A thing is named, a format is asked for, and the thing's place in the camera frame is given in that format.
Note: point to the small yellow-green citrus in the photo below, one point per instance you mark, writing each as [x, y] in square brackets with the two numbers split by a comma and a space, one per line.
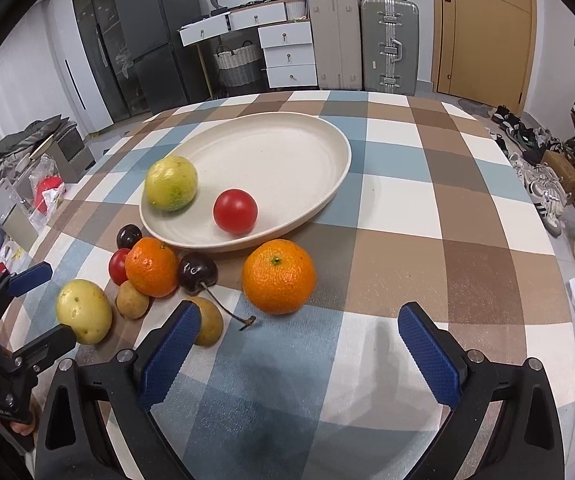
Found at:
[83, 311]

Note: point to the dark glass cabinet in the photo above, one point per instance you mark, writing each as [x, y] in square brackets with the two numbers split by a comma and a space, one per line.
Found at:
[95, 35]

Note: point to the checked tablecloth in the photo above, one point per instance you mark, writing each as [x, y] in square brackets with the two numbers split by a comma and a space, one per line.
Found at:
[392, 210]

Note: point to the white ribbed bin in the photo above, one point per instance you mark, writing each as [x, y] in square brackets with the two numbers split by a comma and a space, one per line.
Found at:
[298, 10]

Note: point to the red plastic item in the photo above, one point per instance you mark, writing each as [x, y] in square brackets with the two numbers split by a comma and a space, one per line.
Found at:
[48, 194]

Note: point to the grey cardboard box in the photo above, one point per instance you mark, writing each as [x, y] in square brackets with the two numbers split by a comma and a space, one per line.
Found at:
[70, 152]

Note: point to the large red tomato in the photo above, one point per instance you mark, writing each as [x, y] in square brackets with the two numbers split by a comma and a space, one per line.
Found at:
[235, 211]

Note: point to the wooden door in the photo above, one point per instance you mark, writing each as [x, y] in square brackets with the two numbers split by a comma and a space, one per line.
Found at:
[487, 35]

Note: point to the small red tomato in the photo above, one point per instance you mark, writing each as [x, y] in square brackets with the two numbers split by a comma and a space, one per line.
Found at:
[116, 267]

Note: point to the white drawer desk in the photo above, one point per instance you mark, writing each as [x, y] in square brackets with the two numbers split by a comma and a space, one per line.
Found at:
[287, 60]

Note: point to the large yellow-green citrus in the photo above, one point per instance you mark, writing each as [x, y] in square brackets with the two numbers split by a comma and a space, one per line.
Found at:
[171, 183]

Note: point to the person's left hand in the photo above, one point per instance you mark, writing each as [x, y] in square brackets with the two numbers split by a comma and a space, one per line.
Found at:
[17, 428]

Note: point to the beige suitcase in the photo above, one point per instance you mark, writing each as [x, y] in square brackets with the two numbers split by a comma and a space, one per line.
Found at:
[335, 42]

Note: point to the black refrigerator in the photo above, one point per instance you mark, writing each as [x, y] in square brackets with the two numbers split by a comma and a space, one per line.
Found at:
[157, 35]

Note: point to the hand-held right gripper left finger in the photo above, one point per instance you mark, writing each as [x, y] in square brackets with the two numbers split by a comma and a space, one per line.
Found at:
[167, 355]

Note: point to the silver suitcase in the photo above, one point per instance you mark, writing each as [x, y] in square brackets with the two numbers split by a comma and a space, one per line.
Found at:
[390, 45]

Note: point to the clear plastic bag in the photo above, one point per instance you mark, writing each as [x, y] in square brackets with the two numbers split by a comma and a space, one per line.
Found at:
[30, 205]

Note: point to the dark cherry with stem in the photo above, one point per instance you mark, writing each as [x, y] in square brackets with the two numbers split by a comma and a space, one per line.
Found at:
[197, 272]

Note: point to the grey floor mat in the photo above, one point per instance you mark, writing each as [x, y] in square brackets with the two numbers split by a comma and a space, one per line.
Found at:
[475, 108]

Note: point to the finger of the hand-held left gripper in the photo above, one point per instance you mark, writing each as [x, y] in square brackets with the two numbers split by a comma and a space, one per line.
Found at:
[30, 278]
[42, 347]

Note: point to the cream oval plate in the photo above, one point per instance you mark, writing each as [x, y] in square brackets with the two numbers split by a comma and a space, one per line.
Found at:
[277, 160]

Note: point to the brown cardboard box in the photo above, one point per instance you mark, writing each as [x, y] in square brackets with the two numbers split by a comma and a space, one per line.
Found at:
[565, 167]

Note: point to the woven laundry basket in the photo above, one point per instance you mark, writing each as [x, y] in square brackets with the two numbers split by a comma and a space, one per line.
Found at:
[237, 67]

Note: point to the scattered loose shoes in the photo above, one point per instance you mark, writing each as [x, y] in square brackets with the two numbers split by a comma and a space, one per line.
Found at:
[532, 170]

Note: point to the small orange mandarin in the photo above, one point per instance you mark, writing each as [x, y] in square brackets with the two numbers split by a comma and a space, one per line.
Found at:
[151, 266]

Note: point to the dark grey jacket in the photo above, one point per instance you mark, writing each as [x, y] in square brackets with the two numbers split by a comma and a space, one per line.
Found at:
[15, 145]

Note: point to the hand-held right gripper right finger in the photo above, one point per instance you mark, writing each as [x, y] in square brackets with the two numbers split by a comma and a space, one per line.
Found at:
[430, 355]

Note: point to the large orange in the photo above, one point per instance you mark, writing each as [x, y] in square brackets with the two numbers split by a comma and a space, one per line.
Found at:
[278, 276]

